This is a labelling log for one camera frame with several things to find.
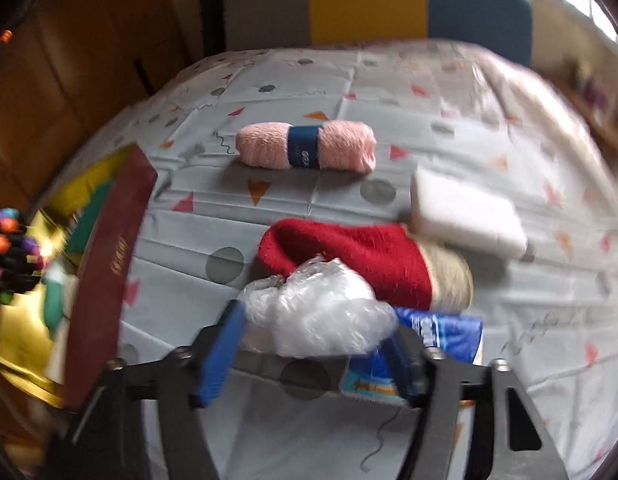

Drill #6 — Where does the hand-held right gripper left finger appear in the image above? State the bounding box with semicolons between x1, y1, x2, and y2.
46;300;248;480

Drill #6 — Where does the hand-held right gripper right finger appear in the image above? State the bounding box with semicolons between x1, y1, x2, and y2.
384;330;570;480

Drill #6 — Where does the blue tissue packet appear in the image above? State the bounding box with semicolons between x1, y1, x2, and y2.
339;306;484;406

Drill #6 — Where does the clear plastic bag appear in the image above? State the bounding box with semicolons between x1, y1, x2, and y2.
239;255;400;358

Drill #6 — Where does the red sock with beige cuff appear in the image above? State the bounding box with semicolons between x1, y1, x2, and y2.
257;217;474;313

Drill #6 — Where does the gold tin box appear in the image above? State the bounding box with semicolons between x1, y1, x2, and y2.
0;144;158;411

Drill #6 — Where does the white foam sponge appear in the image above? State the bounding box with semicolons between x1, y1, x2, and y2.
410;167;530;261

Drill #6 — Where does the green and yellow sponge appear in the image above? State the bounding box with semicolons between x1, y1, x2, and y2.
54;152;117;256

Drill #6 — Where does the black bundle with colourful beads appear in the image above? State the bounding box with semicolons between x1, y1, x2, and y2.
0;207;47;306

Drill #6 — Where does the pink yarn skein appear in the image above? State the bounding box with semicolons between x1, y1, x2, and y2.
235;121;378;175

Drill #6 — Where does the patterned white tablecloth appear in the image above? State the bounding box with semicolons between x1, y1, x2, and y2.
39;40;618;480

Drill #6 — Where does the wooden window shelf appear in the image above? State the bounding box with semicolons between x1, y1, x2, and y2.
554;67;618;181

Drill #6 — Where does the wooden wardrobe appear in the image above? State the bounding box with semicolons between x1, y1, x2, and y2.
0;0;204;211

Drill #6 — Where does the purple small box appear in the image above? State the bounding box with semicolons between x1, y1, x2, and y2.
569;60;612;106

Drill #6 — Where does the grey yellow blue chair backrest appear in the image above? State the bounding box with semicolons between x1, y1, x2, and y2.
224;0;534;67

